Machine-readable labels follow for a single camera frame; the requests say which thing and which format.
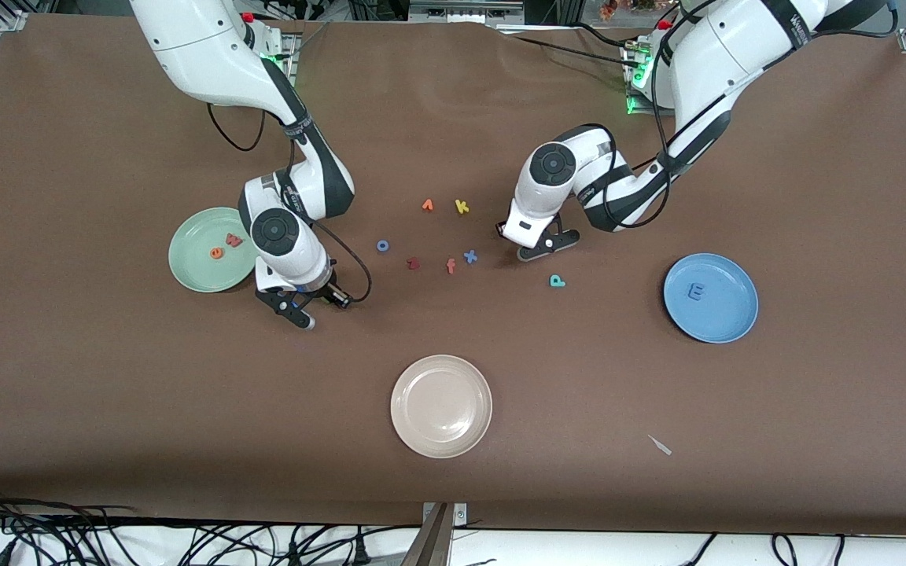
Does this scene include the green plate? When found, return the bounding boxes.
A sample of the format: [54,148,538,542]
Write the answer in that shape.
[168,207,261,294]

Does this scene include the beige plate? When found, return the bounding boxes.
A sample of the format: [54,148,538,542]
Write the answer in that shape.
[390,355,494,459]

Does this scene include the blue plate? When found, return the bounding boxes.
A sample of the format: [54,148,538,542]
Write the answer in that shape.
[663,252,760,344]

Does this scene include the brown paper table cover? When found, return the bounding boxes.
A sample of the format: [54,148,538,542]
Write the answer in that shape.
[0,12,906,535]

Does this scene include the grey metal bar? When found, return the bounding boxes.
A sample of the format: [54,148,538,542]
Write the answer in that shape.
[402,503,455,566]

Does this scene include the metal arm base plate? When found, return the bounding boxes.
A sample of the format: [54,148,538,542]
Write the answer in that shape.
[264,31,300,79]
[622,39,678,116]

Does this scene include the grey metal frame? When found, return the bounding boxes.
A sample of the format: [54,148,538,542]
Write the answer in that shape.
[408,0,526,26]

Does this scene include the small metal bracket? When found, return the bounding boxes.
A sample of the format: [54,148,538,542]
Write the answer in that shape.
[422,503,468,526]

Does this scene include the tangle of black cables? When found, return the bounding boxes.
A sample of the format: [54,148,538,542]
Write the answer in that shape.
[0,483,422,566]

